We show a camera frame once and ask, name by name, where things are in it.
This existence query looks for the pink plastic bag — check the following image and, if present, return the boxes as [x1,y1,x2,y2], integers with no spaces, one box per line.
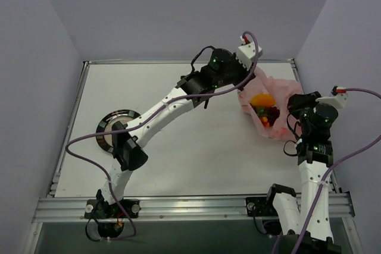
[238,68,302,141]

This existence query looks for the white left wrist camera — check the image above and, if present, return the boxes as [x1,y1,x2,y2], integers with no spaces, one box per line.
[236,36,263,71]

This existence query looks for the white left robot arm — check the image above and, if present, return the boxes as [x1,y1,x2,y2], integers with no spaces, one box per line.
[96,44,263,218]

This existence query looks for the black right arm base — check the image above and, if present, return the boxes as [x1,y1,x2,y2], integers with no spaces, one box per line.
[245,183,296,236]

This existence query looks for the aluminium front rail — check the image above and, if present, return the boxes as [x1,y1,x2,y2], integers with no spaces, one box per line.
[31,192,357,224]

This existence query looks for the red fake cherry tomatoes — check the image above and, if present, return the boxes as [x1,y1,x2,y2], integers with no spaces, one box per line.
[260,117,271,128]

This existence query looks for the dark red fake grapes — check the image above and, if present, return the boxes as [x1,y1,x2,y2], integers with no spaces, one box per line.
[264,106,280,124]

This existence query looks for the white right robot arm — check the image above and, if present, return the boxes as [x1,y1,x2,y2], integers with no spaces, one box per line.
[264,87,348,253]

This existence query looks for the black rimmed round plate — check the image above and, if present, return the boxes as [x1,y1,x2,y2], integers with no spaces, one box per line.
[95,108,142,150]

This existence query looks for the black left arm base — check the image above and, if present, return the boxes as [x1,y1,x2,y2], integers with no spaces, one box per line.
[84,190,140,242]

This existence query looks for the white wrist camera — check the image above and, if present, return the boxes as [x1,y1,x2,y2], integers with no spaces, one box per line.
[236,36,263,71]
[316,86,348,109]

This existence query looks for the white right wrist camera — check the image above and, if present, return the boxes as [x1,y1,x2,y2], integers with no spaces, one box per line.
[316,86,348,109]

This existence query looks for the orange fake fruit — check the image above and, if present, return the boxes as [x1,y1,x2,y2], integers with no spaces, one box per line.
[250,93,276,107]

